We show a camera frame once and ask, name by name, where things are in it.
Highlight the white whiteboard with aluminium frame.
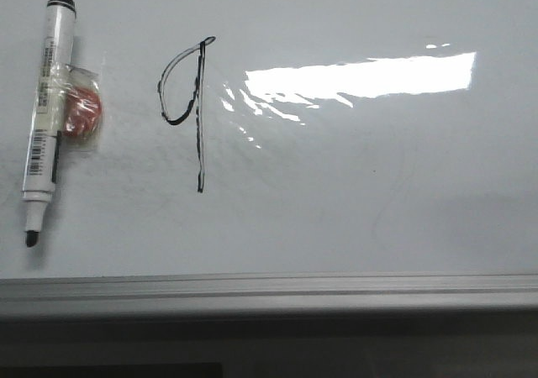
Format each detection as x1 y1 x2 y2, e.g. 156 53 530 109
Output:
1 0 537 321

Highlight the white black-tip whiteboard marker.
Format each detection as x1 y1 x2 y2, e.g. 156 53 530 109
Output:
22 0 76 248

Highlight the red round magnet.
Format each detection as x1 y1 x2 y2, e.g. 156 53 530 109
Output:
62 66 103 152

